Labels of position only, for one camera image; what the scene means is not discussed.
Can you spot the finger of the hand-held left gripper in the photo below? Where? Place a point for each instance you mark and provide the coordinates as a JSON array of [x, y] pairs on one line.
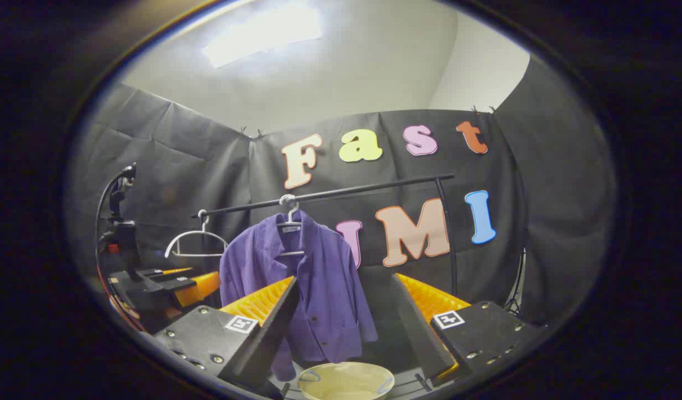
[[163, 273], [199, 289]]

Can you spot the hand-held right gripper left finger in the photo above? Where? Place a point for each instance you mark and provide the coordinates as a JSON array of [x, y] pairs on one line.
[[274, 328]]

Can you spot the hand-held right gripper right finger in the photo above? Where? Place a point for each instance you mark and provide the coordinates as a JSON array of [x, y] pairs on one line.
[[416, 328]]

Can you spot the cream laundry hamper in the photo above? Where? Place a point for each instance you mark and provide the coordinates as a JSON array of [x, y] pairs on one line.
[[346, 383]]

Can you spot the black clothes rack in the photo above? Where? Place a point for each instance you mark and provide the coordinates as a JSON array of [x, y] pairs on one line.
[[374, 187]]

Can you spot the black tripod stand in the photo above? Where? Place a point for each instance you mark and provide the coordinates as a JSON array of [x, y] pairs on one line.
[[516, 291]]

